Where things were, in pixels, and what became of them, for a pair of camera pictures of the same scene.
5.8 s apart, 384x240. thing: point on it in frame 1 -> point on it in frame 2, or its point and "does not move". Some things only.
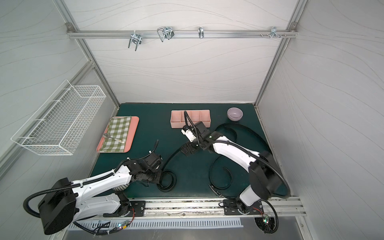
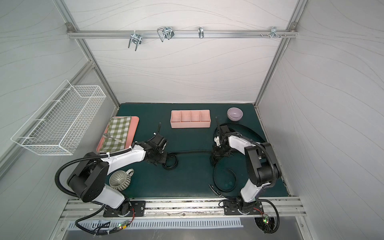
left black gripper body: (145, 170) -> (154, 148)
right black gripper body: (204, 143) -> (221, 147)
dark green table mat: (197, 150) does not move
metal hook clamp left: (135, 38) does not move
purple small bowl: (234, 114) does not move
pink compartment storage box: (177, 119) does not move
